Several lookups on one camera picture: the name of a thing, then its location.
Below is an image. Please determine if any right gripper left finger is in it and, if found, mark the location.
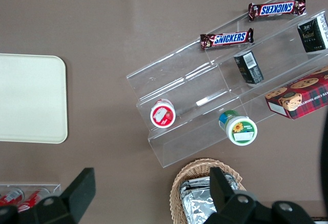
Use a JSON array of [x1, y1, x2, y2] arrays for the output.
[[15, 167, 96, 224]]

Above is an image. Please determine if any cream plastic tray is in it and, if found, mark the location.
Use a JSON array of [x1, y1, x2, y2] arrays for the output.
[[0, 53, 69, 144]]

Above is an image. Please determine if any black box gold lettering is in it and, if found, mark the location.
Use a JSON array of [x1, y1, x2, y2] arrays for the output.
[[297, 13, 328, 53]]

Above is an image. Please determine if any silver foil pack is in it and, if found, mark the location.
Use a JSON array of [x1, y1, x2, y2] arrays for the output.
[[182, 189, 220, 224], [178, 174, 241, 201]]

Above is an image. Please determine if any clear acrylic stepped shelf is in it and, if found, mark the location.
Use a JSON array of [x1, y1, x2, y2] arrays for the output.
[[125, 0, 328, 168]]

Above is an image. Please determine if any red tartan cookie box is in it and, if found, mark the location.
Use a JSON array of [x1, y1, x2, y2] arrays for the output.
[[264, 66, 328, 120]]

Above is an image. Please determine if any oval light wicker basket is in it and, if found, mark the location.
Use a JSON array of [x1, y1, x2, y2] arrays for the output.
[[170, 158, 248, 224]]

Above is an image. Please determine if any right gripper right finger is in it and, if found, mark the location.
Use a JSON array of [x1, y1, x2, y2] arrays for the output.
[[209, 167, 274, 224]]

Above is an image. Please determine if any clear acrylic bottle rack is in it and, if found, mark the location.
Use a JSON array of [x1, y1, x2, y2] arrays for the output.
[[0, 181, 62, 211]]

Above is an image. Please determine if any black box with barcode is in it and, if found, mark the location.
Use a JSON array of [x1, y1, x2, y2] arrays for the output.
[[233, 50, 264, 85]]

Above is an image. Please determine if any Snickers chocolate bar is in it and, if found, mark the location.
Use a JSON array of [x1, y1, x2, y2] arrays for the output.
[[199, 28, 255, 52], [248, 0, 307, 22]]

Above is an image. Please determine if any red lid yogurt cup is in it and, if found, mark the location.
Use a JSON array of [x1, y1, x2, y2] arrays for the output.
[[150, 98, 177, 129]]

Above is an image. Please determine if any green lid yogurt cup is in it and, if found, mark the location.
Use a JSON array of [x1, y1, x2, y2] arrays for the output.
[[218, 110, 258, 147]]

